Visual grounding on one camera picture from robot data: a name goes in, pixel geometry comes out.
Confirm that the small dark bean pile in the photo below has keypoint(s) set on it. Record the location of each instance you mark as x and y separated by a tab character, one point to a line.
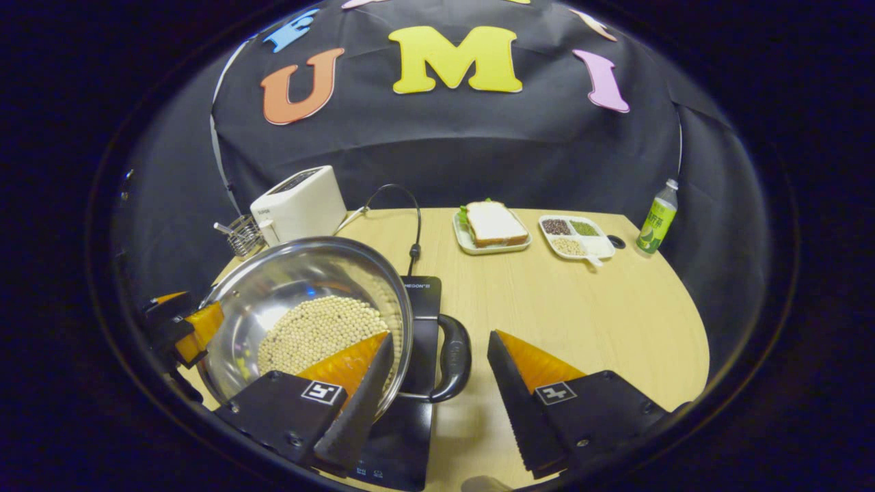
556	227

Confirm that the green label drink bottle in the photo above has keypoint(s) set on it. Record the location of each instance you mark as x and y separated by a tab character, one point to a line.
656	225

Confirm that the white toaster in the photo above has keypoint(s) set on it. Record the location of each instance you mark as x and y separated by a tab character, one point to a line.
301	205

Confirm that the sandwich with lettuce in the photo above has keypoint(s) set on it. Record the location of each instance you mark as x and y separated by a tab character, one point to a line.
495	224

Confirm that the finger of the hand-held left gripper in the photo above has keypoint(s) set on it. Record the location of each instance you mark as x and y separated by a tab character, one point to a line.
169	298
202	328

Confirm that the black induction cooktop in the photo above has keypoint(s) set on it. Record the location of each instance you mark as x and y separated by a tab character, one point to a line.
410	437

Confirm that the pale rectangular sandwich plate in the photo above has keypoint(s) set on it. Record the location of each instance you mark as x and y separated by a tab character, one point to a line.
492	250

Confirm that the small soybean pile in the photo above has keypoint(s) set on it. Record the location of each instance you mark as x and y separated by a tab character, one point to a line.
569	247

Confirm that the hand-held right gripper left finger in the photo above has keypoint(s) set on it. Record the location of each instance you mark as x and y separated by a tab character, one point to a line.
362	410

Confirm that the white divided tray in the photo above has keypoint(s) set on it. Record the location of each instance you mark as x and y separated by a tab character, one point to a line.
598	244

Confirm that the stainless steel pot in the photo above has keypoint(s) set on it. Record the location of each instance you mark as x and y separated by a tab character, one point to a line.
287	287

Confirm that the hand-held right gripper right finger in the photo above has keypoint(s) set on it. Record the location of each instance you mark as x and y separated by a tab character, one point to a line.
513	403

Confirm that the large soybean heap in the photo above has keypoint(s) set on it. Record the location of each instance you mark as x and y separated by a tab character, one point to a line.
314	335

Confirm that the small green bean pile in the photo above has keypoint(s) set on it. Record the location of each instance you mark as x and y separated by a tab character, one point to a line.
584	228

